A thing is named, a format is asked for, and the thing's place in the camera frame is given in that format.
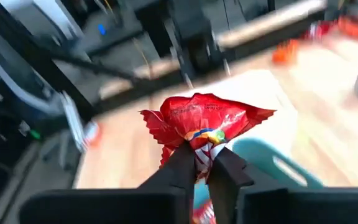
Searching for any dark teal plastic bin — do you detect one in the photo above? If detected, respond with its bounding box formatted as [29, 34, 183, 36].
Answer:
[193, 138, 324, 208]

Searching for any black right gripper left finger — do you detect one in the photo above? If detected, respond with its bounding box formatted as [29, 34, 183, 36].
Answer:
[20, 141, 196, 224]

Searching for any black aluminium table frame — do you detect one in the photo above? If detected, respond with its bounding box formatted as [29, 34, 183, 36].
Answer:
[94, 12, 328, 113]

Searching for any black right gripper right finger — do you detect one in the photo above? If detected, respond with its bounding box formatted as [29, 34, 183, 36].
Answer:
[208, 147, 358, 224]

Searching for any orange candy pack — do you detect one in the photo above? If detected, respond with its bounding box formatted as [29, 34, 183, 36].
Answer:
[272, 39, 300, 65]
[337, 15, 358, 40]

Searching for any red candy bag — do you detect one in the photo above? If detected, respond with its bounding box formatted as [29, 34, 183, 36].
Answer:
[305, 20, 335, 40]
[193, 200, 217, 224]
[140, 92, 276, 184]

